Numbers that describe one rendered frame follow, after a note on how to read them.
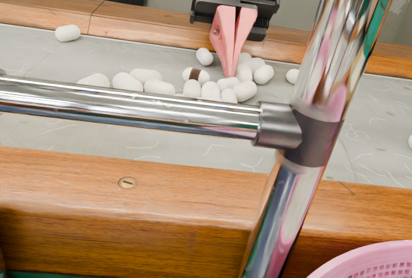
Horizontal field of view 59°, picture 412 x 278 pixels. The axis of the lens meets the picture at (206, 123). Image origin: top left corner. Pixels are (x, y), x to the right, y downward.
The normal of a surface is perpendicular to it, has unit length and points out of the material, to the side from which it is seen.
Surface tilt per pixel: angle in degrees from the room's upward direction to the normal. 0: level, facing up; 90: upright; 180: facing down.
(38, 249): 90
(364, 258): 75
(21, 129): 0
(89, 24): 45
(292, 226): 90
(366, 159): 0
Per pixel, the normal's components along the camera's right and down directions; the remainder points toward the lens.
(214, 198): 0.15, -0.85
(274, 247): -0.13, 0.48
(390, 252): 0.30, 0.28
